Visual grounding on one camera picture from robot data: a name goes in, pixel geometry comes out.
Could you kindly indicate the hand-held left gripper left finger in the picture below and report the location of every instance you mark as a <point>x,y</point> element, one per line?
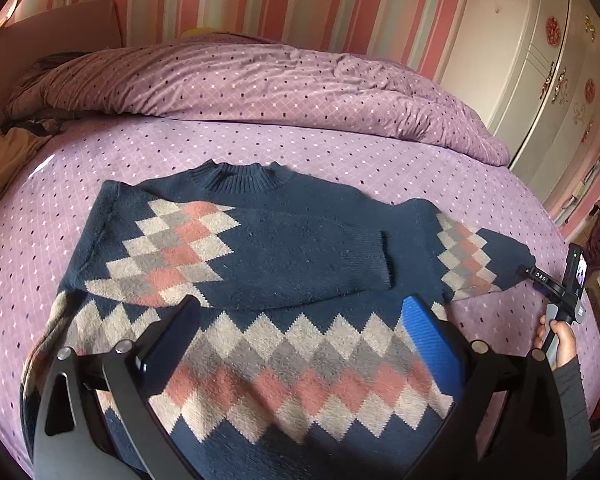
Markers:
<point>172,335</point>

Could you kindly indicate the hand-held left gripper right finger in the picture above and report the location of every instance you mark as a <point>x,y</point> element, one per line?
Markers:
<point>432,345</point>

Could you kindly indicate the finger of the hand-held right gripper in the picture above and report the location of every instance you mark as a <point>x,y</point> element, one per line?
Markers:
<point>539,276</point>

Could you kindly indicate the navy argyle knit sweater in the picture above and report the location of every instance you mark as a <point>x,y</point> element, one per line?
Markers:
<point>290,240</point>

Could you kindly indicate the person's right forearm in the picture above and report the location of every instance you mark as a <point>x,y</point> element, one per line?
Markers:
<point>577,400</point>

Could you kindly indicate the person's right hand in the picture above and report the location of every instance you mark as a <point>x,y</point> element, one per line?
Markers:
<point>565,345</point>

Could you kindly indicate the purple dotted bed sheet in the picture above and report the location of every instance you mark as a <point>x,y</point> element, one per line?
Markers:
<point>330,160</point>

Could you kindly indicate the white flower-decal wardrobe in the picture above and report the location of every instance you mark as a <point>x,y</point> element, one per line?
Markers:
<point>525,60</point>

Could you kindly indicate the tan cloth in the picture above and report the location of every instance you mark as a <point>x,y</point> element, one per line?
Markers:
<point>5,165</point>

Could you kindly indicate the purple dotted duvet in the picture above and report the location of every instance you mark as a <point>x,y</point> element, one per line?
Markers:
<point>280,80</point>

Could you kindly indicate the yellow object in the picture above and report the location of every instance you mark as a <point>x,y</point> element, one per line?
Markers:
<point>202,31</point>

